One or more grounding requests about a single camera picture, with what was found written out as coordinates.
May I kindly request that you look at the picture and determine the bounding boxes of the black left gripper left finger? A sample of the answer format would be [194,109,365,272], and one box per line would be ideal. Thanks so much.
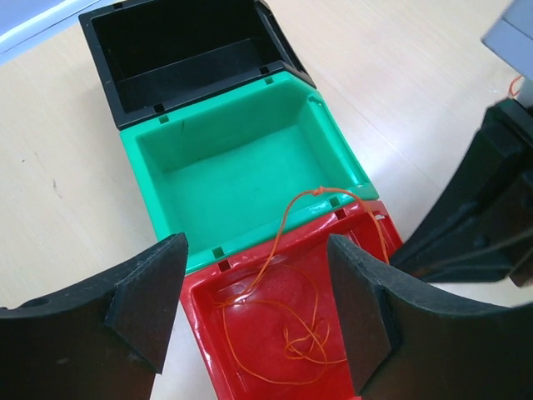
[1,233,188,399]

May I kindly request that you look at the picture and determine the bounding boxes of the red plastic bin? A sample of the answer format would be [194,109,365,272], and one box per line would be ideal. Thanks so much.
[181,201,401,399]

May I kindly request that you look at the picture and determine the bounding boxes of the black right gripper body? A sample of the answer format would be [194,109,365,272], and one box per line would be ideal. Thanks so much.
[391,98,532,287]

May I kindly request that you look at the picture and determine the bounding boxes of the green plastic bin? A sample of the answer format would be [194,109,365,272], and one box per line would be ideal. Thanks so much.
[120,72,378,273]

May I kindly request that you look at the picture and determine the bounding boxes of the black plastic bin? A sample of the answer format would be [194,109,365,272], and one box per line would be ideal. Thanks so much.
[78,0,313,130]

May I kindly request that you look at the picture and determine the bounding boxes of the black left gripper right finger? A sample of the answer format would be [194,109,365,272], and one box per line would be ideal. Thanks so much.
[327,234,532,399]

